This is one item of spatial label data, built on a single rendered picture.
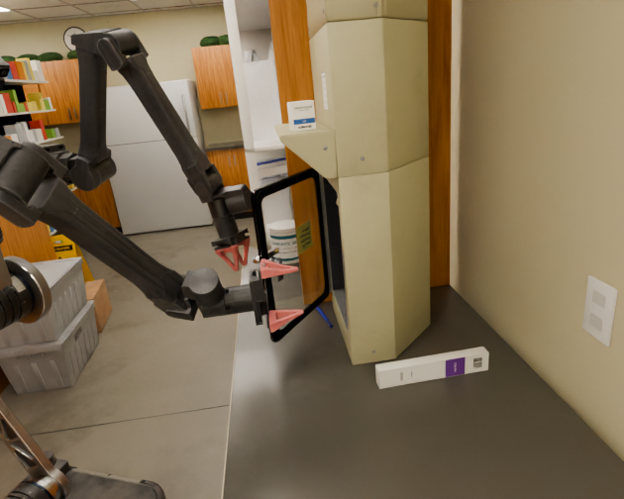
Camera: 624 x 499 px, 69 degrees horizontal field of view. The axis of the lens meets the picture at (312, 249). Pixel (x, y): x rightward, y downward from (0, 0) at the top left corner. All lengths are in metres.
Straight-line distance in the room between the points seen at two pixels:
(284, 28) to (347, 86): 0.41
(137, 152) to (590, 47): 5.50
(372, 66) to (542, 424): 0.78
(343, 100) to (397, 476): 0.72
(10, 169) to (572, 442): 1.03
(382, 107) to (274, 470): 0.74
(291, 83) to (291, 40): 0.11
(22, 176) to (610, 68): 0.93
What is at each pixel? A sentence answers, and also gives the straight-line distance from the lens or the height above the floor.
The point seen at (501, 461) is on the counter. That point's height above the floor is 0.94.
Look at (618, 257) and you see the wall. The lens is 0.95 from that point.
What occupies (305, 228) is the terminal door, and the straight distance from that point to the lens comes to 1.24.
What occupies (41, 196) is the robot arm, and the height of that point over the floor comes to 1.48.
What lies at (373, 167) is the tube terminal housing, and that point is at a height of 1.42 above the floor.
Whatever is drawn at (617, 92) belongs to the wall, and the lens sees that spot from 0.93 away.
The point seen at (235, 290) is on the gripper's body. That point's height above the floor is 1.23.
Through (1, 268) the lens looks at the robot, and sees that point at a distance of 1.44.
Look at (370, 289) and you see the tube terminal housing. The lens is 1.08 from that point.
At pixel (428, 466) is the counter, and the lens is 0.93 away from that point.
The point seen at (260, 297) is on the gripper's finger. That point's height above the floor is 1.21.
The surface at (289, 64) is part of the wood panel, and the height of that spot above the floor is 1.66.
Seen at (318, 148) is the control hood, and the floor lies 1.48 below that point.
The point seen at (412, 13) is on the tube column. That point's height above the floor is 1.72.
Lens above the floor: 1.60
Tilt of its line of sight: 20 degrees down
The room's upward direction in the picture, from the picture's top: 6 degrees counter-clockwise
